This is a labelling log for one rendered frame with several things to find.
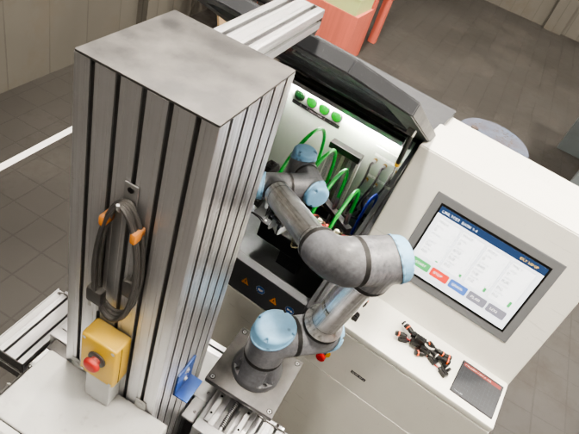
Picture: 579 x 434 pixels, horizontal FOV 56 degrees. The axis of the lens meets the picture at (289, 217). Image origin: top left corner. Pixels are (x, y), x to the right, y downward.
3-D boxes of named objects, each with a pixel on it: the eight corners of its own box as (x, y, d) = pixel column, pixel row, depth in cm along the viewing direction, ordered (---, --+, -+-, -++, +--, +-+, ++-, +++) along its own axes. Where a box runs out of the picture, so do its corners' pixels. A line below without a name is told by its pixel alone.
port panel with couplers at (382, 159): (345, 206, 232) (373, 147, 212) (349, 202, 235) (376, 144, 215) (371, 222, 229) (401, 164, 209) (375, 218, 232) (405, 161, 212)
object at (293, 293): (171, 243, 224) (176, 215, 214) (177, 238, 227) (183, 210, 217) (293, 331, 209) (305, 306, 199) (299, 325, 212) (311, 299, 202)
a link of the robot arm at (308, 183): (290, 209, 153) (279, 183, 160) (326, 209, 158) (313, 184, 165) (298, 189, 148) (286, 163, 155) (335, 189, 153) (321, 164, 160)
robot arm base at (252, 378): (266, 402, 156) (275, 384, 150) (221, 375, 159) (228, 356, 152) (289, 364, 167) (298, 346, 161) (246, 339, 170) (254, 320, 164)
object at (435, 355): (389, 341, 193) (395, 332, 190) (400, 323, 201) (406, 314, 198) (445, 380, 188) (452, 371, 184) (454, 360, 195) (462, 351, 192)
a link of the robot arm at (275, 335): (239, 336, 158) (250, 306, 149) (282, 331, 164) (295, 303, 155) (250, 372, 150) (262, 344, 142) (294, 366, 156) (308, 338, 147)
